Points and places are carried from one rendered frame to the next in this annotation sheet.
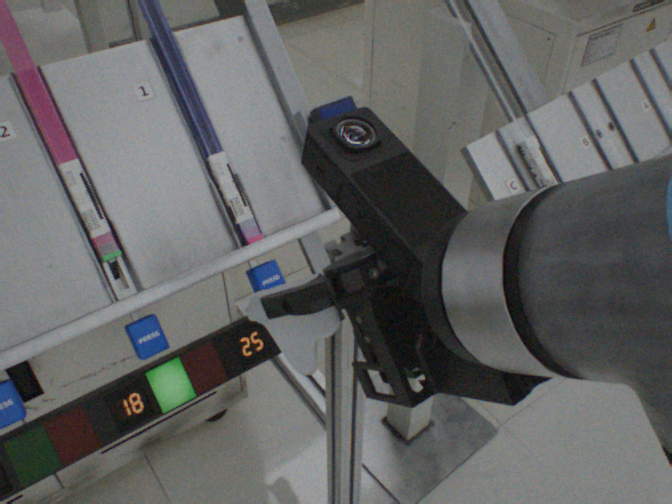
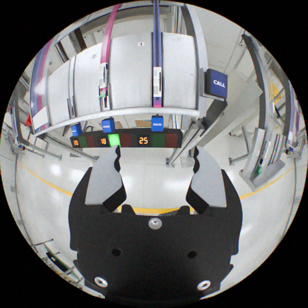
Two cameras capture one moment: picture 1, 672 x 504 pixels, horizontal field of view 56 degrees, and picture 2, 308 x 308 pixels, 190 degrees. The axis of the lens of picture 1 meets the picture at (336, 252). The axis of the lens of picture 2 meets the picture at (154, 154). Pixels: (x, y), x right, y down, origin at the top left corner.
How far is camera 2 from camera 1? 0.36 m
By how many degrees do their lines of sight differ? 38
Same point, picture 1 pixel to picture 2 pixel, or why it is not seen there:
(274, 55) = (200, 48)
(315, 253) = (185, 120)
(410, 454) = (189, 159)
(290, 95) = (201, 62)
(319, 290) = (74, 236)
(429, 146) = (235, 110)
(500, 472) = not seen: hidden behind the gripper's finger
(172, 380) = (114, 139)
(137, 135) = (131, 56)
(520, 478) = not seen: hidden behind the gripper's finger
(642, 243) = not seen: outside the picture
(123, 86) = (134, 42)
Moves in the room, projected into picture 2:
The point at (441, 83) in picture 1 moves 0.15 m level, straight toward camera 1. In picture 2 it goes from (247, 98) to (241, 116)
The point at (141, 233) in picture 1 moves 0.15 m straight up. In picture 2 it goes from (117, 89) to (95, 26)
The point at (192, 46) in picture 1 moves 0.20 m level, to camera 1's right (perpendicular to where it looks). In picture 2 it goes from (168, 36) to (261, 82)
